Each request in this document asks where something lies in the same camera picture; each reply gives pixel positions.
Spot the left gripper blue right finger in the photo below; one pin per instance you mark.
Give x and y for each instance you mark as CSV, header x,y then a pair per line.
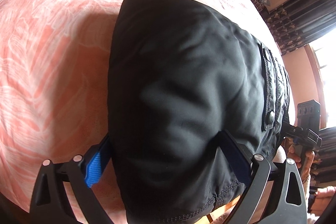
x,y
239,161

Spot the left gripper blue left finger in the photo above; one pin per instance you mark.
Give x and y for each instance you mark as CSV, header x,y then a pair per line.
x,y
96,160

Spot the black quilted pants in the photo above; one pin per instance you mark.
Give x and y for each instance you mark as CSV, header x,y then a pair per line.
x,y
180,72

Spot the person's right hand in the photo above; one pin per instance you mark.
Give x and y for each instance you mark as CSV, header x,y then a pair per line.
x,y
303,164

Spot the dark patterned curtain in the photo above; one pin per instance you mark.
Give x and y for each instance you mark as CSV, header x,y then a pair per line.
x,y
297,23

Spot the pink bed with bedspread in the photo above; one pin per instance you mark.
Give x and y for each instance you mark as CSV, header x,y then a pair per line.
x,y
54,66

